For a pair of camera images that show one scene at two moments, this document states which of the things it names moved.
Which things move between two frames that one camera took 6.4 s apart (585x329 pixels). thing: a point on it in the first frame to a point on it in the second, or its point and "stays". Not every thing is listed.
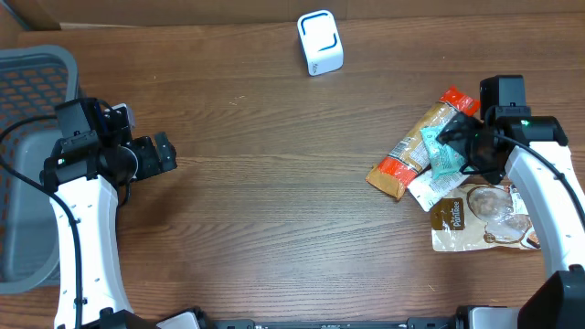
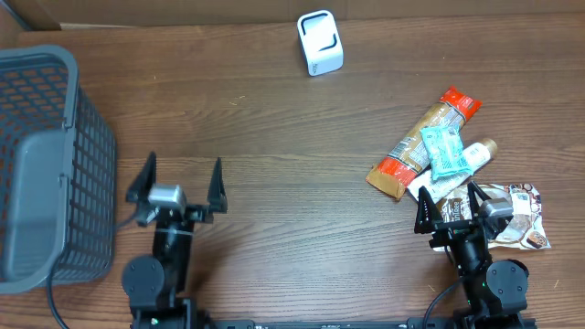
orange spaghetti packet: [409, 157] stays
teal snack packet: [444, 160] stays
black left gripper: [158, 162] to [217, 196]
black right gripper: [459, 135] to [429, 219]
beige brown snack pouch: [482, 216] stays
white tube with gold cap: [426, 189] stays
